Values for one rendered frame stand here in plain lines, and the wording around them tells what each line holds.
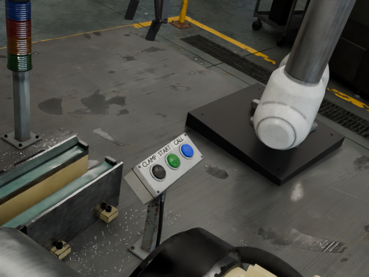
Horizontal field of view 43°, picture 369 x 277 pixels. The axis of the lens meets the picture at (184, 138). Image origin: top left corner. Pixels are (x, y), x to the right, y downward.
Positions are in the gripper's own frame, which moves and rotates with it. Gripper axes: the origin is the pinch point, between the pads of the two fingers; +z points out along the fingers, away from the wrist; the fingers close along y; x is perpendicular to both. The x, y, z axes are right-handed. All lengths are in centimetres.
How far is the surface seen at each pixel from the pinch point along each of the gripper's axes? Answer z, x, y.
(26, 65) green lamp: 8.8, -40.8, 12.9
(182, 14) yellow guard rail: 79, 221, -215
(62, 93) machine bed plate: 31.2, -15.1, -7.3
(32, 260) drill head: -5, -70, 81
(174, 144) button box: -3, -30, 60
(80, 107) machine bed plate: 29.7, -13.6, 2.9
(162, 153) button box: -2, -34, 62
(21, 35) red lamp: 1.0, -43.7, 12.1
